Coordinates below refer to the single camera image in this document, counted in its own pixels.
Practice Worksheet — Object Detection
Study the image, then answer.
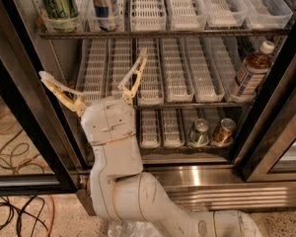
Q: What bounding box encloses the orange cable on floor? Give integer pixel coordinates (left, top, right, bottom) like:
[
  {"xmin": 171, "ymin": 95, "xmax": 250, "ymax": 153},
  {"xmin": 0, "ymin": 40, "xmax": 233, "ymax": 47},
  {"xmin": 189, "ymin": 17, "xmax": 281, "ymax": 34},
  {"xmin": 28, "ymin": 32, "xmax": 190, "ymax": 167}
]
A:
[{"xmin": 0, "ymin": 111, "xmax": 56, "ymax": 237}]

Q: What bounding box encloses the brown tea bottle white cap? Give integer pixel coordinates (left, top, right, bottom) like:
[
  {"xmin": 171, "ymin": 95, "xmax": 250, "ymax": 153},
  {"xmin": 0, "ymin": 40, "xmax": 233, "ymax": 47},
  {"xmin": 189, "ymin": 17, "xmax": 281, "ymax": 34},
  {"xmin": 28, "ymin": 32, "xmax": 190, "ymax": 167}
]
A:
[{"xmin": 230, "ymin": 40, "xmax": 275, "ymax": 97}]

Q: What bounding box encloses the right glass fridge door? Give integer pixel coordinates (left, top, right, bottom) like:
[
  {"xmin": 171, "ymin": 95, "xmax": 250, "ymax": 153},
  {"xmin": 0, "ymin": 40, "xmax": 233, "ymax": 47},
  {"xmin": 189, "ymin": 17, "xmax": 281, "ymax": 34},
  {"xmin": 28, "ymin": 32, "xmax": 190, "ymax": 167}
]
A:
[{"xmin": 244, "ymin": 105, "xmax": 296, "ymax": 182}]

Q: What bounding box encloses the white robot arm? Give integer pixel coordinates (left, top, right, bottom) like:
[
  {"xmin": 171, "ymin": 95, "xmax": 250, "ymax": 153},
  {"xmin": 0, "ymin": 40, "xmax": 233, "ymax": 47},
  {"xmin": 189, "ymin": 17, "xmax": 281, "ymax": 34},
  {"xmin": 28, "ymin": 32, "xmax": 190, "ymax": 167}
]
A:
[{"xmin": 39, "ymin": 47, "xmax": 262, "ymax": 237}]

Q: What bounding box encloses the black cable on floor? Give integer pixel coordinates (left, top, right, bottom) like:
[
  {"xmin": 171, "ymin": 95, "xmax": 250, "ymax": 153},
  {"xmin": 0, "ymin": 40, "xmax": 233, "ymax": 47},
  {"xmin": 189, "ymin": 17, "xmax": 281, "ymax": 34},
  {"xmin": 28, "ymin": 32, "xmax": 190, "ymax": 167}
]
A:
[{"xmin": 0, "ymin": 102, "xmax": 49, "ymax": 237}]

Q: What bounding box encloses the green drink can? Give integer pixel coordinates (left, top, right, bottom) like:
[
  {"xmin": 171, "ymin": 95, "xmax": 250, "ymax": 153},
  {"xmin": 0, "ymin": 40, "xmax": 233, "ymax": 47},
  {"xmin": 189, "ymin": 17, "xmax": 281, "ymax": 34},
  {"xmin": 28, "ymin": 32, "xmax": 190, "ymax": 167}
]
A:
[{"xmin": 42, "ymin": 0, "xmax": 79, "ymax": 20}]

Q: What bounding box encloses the clear plastic container on floor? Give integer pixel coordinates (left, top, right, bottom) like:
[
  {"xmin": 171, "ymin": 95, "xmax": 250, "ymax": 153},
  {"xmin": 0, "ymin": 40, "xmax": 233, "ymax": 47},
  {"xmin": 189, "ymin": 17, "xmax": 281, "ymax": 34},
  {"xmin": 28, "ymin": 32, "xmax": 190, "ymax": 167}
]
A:
[{"xmin": 108, "ymin": 221, "xmax": 163, "ymax": 237}]

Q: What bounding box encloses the copper can bottom right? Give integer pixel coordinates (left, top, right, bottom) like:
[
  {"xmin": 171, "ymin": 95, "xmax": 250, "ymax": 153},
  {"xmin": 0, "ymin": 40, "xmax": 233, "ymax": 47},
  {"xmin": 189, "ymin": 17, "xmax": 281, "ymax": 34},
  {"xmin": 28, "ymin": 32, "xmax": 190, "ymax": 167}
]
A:
[{"xmin": 212, "ymin": 118, "xmax": 236, "ymax": 146}]

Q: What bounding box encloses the open glass fridge door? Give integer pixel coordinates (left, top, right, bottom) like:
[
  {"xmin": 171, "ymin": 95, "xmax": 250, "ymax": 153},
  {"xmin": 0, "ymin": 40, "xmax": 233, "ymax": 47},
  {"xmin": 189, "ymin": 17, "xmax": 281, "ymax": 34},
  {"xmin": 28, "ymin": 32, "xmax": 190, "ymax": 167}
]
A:
[{"xmin": 0, "ymin": 0, "xmax": 81, "ymax": 195}]

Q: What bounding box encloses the silver green can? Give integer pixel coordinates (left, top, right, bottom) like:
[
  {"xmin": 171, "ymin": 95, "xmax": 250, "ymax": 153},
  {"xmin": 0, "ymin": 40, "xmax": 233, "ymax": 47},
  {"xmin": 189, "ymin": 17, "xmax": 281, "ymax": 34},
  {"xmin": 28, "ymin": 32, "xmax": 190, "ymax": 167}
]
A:
[{"xmin": 188, "ymin": 118, "xmax": 209, "ymax": 147}]

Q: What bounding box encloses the redbull can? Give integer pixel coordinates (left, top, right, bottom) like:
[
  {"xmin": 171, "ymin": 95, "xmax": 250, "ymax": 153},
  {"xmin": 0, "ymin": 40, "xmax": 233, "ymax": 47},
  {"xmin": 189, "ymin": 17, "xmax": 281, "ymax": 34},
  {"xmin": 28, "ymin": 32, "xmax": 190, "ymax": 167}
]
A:
[{"xmin": 88, "ymin": 0, "xmax": 120, "ymax": 32}]

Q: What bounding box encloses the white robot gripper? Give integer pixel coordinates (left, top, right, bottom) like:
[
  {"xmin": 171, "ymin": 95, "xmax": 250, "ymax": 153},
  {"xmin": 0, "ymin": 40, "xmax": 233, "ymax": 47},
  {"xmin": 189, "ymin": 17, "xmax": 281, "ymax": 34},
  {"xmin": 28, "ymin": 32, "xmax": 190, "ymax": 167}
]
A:
[{"xmin": 38, "ymin": 47, "xmax": 148, "ymax": 147}]

